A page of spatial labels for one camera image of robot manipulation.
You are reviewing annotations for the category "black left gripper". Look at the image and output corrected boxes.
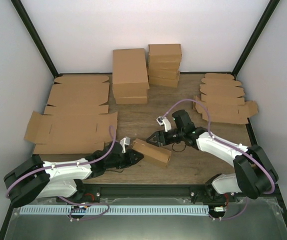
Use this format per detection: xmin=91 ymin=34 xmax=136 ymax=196
xmin=106 ymin=149 xmax=145 ymax=169

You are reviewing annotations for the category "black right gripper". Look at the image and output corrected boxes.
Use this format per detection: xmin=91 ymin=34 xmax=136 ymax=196
xmin=147 ymin=128 xmax=185 ymax=147

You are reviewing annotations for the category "small brown cardboard box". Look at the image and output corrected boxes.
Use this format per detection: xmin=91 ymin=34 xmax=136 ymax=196
xmin=132 ymin=139 xmax=172 ymax=168

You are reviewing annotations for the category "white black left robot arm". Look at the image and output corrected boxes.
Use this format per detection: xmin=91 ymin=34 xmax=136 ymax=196
xmin=3 ymin=143 xmax=144 ymax=208

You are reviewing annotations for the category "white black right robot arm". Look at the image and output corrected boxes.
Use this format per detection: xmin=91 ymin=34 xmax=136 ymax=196
xmin=146 ymin=109 xmax=279 ymax=202

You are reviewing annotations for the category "large folded cardboard box bottom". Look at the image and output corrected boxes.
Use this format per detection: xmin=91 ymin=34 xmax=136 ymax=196
xmin=115 ymin=96 xmax=148 ymax=105

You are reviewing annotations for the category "large folded cardboard box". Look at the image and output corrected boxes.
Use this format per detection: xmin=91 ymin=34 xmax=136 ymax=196
xmin=115 ymin=96 xmax=148 ymax=105
xmin=112 ymin=48 xmax=150 ymax=98

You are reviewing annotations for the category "small folded box bottom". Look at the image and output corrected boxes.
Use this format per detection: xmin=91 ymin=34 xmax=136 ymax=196
xmin=149 ymin=81 xmax=179 ymax=88

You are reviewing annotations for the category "large folded cardboard box top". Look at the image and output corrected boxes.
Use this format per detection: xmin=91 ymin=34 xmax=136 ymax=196
xmin=112 ymin=48 xmax=150 ymax=98

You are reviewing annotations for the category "small folded box stack top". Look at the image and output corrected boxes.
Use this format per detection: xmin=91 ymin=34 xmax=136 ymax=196
xmin=148 ymin=43 xmax=182 ymax=63

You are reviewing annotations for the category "large flat cardboard blank front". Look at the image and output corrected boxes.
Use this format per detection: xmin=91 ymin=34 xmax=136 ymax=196
xmin=24 ymin=111 xmax=118 ymax=155

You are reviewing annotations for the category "large flat cardboard blank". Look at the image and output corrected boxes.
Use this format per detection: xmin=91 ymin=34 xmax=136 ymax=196
xmin=24 ymin=111 xmax=118 ymax=155
xmin=47 ymin=75 xmax=110 ymax=107

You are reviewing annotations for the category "stack of small flat blanks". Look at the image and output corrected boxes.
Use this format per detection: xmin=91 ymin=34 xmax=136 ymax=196
xmin=193 ymin=73 xmax=258 ymax=125

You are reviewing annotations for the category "large flat cardboard blank rear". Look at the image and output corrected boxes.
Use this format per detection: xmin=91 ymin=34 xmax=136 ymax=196
xmin=47 ymin=75 xmax=110 ymax=107

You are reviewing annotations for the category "clear acrylic cover plate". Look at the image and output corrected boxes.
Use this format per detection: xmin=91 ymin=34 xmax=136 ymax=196
xmin=4 ymin=198 xmax=287 ymax=240

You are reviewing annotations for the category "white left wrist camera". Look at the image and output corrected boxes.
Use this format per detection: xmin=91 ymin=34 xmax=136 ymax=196
xmin=119 ymin=136 xmax=131 ymax=154

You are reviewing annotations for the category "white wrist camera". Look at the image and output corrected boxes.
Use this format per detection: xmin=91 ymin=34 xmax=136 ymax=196
xmin=156 ymin=116 xmax=172 ymax=132
xmin=119 ymin=136 xmax=131 ymax=154

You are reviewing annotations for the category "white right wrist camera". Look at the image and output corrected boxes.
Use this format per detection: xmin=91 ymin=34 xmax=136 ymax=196
xmin=156 ymin=116 xmax=172 ymax=132

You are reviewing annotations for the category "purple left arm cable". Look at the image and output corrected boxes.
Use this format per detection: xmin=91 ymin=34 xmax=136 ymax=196
xmin=6 ymin=124 xmax=117 ymax=201

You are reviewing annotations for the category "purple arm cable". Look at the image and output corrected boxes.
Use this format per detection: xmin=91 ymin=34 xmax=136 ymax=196
xmin=162 ymin=98 xmax=276 ymax=195
xmin=6 ymin=124 xmax=117 ymax=201

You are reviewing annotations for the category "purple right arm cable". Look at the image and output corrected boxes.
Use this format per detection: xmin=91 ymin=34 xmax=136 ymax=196
xmin=162 ymin=98 xmax=276 ymax=195

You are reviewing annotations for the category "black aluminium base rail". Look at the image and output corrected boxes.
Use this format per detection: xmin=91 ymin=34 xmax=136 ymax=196
xmin=67 ymin=184 xmax=246 ymax=205

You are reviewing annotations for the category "light blue slotted cable duct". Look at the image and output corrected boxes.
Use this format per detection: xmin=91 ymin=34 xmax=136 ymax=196
xmin=19 ymin=205 xmax=209 ymax=216

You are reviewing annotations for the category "black frame post left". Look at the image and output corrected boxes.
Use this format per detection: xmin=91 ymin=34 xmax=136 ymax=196
xmin=11 ymin=0 xmax=59 ymax=78

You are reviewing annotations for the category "black frame post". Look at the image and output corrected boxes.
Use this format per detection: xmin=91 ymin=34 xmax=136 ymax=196
xmin=11 ymin=0 xmax=59 ymax=78
xmin=231 ymin=0 xmax=280 ymax=77

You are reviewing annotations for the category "black frame post right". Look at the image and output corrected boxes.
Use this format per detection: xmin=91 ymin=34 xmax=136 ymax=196
xmin=231 ymin=0 xmax=280 ymax=77

